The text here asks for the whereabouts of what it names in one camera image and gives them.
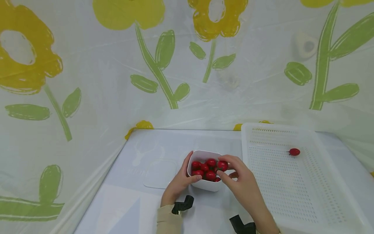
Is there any person's right hand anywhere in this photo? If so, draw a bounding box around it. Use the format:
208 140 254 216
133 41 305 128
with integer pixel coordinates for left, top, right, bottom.
216 155 271 222

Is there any person's left hand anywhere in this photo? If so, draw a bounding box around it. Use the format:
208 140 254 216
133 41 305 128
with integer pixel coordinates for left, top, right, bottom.
160 151 202 206

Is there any white square bowl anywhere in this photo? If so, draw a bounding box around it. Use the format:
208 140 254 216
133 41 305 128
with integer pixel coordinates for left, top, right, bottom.
187 150 231 192

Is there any person's right forearm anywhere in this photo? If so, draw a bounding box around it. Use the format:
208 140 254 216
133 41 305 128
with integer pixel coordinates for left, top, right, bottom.
252 208 283 234

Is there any person's left forearm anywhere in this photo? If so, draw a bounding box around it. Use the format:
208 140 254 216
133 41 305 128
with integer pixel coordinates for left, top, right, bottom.
156 204 183 234

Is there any pile of red tomatoes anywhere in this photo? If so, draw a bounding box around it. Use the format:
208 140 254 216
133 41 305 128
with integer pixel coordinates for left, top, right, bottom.
191 158 222 182

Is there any black wrist band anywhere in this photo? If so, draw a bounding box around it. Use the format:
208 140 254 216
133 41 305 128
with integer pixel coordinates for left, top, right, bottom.
229 214 257 234
171 195 194 215

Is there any white square plastic lid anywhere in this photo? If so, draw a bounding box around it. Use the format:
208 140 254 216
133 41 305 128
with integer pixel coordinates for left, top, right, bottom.
143 159 178 189

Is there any white perforated plastic basket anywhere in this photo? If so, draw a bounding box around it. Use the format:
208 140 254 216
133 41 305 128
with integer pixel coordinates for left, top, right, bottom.
241 123 374 234

